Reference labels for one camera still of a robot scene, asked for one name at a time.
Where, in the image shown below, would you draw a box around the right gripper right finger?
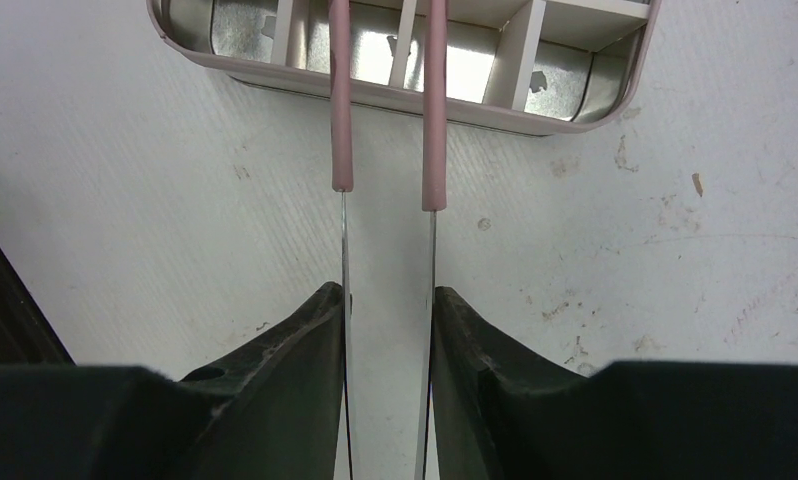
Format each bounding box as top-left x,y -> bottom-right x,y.
431,287 -> 798,479

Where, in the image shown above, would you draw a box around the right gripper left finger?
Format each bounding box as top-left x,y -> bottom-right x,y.
0,282 -> 344,479

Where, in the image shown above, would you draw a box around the pink cat paw tongs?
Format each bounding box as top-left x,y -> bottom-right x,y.
328,1 -> 431,479

